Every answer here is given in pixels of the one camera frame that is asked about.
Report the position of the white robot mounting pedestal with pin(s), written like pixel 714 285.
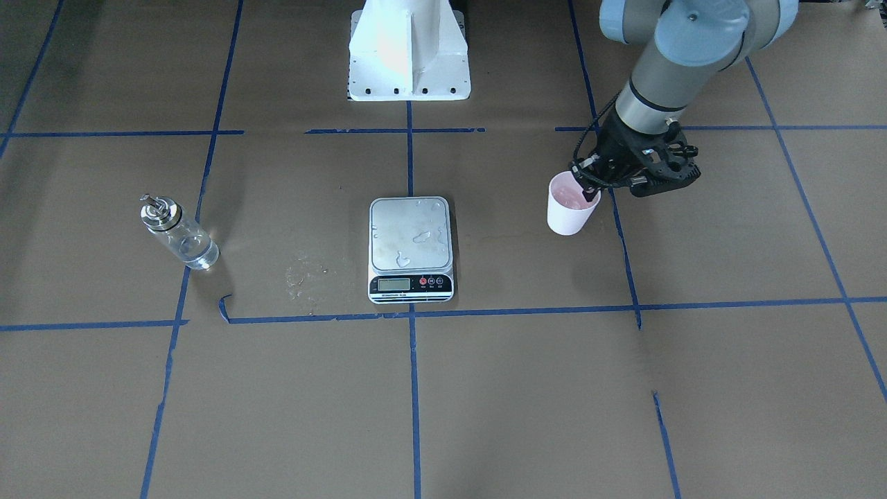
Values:
pixel 409 51

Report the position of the glass sauce bottle metal pourer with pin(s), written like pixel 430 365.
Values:
pixel 167 221

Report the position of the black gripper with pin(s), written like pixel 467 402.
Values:
pixel 616 149

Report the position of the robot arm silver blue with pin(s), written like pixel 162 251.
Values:
pixel 685 44

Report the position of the white digital kitchen scale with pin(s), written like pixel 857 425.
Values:
pixel 410 251

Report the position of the pink paper cup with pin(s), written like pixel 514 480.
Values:
pixel 567 209

